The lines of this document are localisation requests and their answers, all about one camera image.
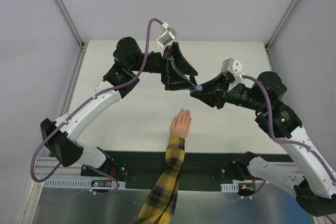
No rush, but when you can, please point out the left white cable duct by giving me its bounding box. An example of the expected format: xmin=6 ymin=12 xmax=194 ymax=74
xmin=44 ymin=178 xmax=126 ymax=190

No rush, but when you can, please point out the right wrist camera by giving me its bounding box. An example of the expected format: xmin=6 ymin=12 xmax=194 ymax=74
xmin=221 ymin=58 xmax=244 ymax=83

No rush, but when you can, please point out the yellow plaid sleeve forearm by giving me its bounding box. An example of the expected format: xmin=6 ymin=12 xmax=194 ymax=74
xmin=135 ymin=137 xmax=185 ymax=223

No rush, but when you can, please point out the mannequin hand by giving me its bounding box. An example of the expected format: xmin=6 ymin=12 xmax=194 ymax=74
xmin=170 ymin=109 xmax=192 ymax=139

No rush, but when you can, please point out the purple nail polish bottle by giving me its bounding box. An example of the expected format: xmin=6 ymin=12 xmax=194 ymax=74
xmin=190 ymin=85 xmax=203 ymax=93

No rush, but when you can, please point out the aluminium frame post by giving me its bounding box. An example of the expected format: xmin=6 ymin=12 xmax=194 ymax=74
xmin=265 ymin=0 xmax=301 ymax=52
xmin=54 ymin=0 xmax=85 ymax=49

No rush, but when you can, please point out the left aluminium frame post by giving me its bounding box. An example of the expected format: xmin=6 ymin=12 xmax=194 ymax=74
xmin=54 ymin=0 xmax=85 ymax=49

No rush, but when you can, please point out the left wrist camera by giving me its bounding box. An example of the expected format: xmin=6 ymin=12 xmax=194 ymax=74
xmin=156 ymin=22 xmax=177 ymax=53

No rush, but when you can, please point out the right white cable duct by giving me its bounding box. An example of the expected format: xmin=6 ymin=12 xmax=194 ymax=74
xmin=220 ymin=183 xmax=239 ymax=193

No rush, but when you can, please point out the white cable duct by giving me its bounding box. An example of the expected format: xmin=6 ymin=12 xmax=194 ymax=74
xmin=220 ymin=183 xmax=239 ymax=193
xmin=44 ymin=178 xmax=126 ymax=190

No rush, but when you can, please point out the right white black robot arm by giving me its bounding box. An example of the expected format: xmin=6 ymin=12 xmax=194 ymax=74
xmin=190 ymin=71 xmax=335 ymax=217

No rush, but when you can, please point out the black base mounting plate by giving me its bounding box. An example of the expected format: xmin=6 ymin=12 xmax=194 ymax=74
xmin=49 ymin=148 xmax=295 ymax=190

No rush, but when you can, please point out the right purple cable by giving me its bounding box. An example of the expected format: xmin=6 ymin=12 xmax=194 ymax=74
xmin=243 ymin=74 xmax=336 ymax=185

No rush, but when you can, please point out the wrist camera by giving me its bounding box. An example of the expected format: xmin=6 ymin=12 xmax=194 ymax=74
xmin=221 ymin=58 xmax=244 ymax=83
xmin=156 ymin=22 xmax=177 ymax=53

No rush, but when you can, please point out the right aluminium frame post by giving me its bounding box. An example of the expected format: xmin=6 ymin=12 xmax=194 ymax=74
xmin=265 ymin=0 xmax=301 ymax=52

